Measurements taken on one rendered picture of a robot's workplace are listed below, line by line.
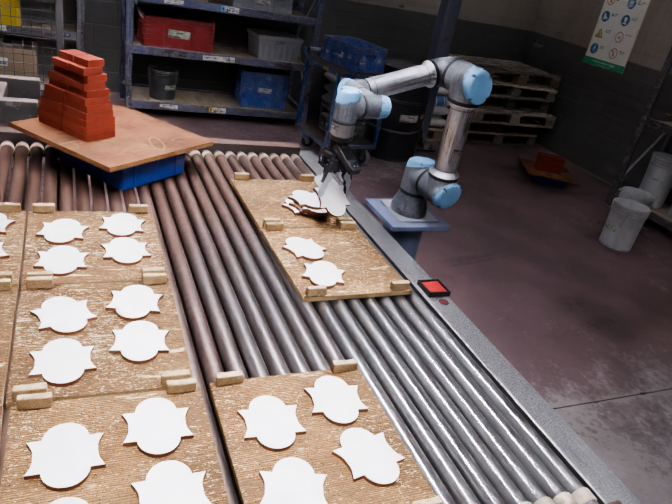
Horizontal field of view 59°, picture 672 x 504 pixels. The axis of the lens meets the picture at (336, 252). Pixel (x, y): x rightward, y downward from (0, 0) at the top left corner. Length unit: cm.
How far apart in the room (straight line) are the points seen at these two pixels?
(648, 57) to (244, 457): 651
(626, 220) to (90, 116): 421
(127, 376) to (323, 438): 43
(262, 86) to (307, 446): 538
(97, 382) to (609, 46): 688
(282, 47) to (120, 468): 548
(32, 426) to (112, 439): 14
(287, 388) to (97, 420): 38
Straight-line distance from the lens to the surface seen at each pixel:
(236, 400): 128
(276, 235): 193
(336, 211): 199
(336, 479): 117
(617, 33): 753
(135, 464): 116
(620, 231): 535
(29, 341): 144
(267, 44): 624
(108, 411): 125
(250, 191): 223
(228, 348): 144
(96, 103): 224
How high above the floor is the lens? 180
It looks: 27 degrees down
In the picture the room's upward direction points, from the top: 12 degrees clockwise
